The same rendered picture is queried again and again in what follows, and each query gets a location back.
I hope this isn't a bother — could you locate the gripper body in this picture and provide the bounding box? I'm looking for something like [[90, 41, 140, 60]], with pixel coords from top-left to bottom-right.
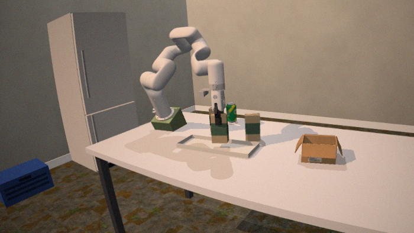
[[211, 89, 225, 112]]

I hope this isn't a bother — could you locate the green soda can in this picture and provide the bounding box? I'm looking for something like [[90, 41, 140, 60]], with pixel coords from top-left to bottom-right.
[[226, 102, 237, 122]]

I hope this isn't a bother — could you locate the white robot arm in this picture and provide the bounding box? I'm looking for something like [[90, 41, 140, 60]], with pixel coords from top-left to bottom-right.
[[140, 27, 225, 121]]

